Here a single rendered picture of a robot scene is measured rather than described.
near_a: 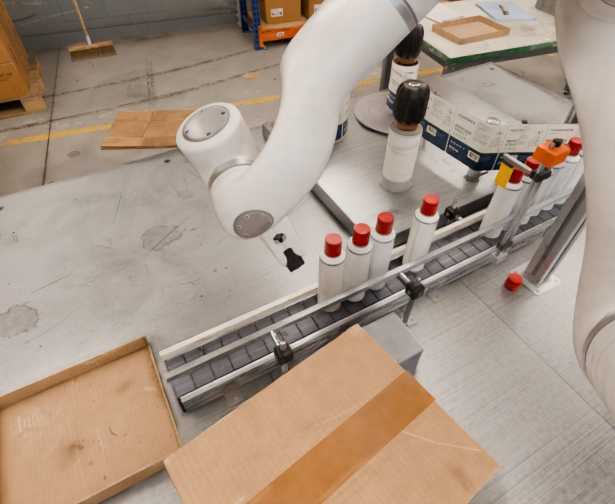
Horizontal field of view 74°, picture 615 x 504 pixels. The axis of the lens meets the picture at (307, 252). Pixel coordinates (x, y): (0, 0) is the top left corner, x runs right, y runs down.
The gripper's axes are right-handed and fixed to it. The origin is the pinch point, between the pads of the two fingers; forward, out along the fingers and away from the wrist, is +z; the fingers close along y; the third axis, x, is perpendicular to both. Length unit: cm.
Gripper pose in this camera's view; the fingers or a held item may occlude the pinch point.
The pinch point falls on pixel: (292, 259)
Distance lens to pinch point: 73.0
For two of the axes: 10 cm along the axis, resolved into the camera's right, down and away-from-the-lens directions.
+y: -4.6, -6.5, 6.0
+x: -8.3, 5.5, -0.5
